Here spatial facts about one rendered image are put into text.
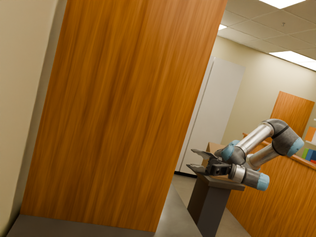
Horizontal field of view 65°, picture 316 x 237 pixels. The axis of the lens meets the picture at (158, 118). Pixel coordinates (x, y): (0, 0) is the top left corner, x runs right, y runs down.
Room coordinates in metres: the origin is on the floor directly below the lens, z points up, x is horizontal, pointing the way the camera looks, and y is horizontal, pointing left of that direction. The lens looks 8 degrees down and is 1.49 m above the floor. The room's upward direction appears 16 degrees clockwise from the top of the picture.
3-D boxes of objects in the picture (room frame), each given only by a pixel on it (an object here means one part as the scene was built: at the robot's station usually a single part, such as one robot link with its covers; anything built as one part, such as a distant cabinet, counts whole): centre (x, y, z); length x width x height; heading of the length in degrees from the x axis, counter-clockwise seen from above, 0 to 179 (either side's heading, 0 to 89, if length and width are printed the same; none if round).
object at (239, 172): (1.10, -0.42, 1.20); 0.08 x 0.05 x 0.08; 167
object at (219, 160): (1.12, -0.34, 1.20); 0.12 x 0.09 x 0.08; 77
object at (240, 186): (1.88, -0.57, 0.92); 0.32 x 0.32 x 0.04; 20
